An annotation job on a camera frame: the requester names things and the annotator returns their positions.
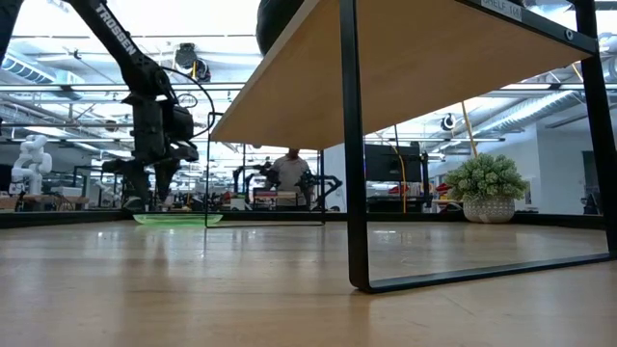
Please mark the dark teal plate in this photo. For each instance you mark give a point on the dark teal plate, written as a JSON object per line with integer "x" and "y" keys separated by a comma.
{"x": 275, "y": 21}

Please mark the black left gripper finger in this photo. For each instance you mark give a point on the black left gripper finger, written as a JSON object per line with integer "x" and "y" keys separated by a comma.
{"x": 165, "y": 176}
{"x": 136, "y": 188}

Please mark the translucent green plate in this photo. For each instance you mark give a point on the translucent green plate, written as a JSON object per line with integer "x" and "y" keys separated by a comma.
{"x": 176, "y": 219}

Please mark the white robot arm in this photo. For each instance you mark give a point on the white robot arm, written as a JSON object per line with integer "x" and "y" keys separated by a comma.
{"x": 31, "y": 164}

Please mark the wooden shelf black metal frame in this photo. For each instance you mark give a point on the wooden shelf black metal frame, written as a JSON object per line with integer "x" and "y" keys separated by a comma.
{"x": 419, "y": 72}

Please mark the green plant in white pot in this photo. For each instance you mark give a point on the green plant in white pot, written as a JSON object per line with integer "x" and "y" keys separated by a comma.
{"x": 487, "y": 185}

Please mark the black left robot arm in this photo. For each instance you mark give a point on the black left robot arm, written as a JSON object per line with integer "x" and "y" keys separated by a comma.
{"x": 120, "y": 43}

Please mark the black table edge rail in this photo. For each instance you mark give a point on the black table edge rail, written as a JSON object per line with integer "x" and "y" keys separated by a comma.
{"x": 48, "y": 218}

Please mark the person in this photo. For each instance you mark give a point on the person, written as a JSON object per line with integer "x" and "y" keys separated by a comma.
{"x": 289, "y": 176}

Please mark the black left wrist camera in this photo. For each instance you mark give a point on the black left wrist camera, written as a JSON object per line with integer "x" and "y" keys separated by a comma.
{"x": 180, "y": 123}

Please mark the black background robot arm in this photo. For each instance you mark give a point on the black background robot arm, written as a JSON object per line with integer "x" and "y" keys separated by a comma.
{"x": 250, "y": 173}
{"x": 323, "y": 183}

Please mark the black monitor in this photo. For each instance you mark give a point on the black monitor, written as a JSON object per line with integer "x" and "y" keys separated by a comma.
{"x": 390, "y": 161}

